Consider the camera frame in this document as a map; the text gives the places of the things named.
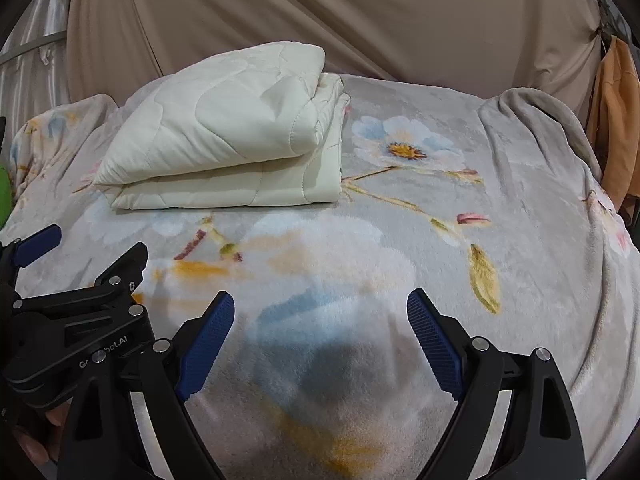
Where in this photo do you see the cream quilted jacket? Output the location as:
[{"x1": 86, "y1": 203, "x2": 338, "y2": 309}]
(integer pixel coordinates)
[{"x1": 94, "y1": 41, "x2": 349, "y2": 210}]

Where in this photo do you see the green pillow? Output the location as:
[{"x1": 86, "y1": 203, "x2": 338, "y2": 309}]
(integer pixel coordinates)
[{"x1": 0, "y1": 166, "x2": 13, "y2": 228}]

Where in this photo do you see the beige fabric backdrop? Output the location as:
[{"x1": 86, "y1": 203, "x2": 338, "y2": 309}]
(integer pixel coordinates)
[{"x1": 67, "y1": 0, "x2": 600, "y2": 118}]

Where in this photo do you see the grey floral fleece blanket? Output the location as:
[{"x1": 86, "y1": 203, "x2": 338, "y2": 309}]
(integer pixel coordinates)
[{"x1": 1, "y1": 77, "x2": 639, "y2": 479}]

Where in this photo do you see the orange hanging garment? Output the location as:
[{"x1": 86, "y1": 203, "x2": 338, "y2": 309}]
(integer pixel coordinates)
[{"x1": 587, "y1": 37, "x2": 639, "y2": 210}]

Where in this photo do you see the silver satin curtain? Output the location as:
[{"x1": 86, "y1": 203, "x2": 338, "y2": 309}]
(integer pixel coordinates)
[{"x1": 1, "y1": 0, "x2": 70, "y2": 136}]

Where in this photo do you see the person's left hand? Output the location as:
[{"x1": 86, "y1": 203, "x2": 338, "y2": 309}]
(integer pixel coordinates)
[{"x1": 13, "y1": 402, "x2": 70, "y2": 467}]

